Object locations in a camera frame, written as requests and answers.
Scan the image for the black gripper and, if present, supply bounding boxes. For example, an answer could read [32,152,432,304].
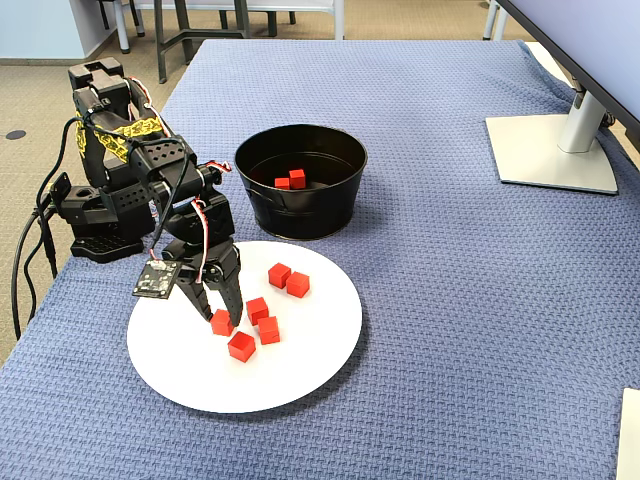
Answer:
[160,194,246,329]

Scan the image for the blue woven table cloth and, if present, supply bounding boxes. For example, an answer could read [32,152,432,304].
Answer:
[0,38,640,480]

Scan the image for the white table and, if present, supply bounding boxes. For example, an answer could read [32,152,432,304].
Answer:
[113,0,346,54]

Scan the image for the white round plate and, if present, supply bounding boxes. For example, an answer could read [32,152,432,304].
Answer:
[126,240,364,415]

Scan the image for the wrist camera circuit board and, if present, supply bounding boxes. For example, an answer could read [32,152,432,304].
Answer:
[132,258,184,300]

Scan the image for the black base cable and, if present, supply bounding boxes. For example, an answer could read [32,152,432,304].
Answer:
[37,202,58,280]
[10,204,46,341]

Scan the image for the red white servo wire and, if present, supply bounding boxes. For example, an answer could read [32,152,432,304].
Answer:
[189,197,211,284]

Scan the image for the computer monitor screen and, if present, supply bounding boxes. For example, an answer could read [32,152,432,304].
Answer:
[497,0,640,125]

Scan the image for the black metal bucket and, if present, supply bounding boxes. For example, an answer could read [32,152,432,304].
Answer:
[233,123,370,241]

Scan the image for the white metal legs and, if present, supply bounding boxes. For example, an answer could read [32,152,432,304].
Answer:
[482,0,511,41]

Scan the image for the white paper sheet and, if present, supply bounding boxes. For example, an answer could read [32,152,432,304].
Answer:
[615,387,640,480]

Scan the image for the dark chair legs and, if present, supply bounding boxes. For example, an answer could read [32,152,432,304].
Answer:
[218,8,297,37]
[97,0,146,37]

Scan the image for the gray metal table frame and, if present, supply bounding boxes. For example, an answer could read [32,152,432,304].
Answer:
[152,0,251,85]

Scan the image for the silver monitor stand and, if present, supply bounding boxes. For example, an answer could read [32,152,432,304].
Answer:
[485,74,621,196]

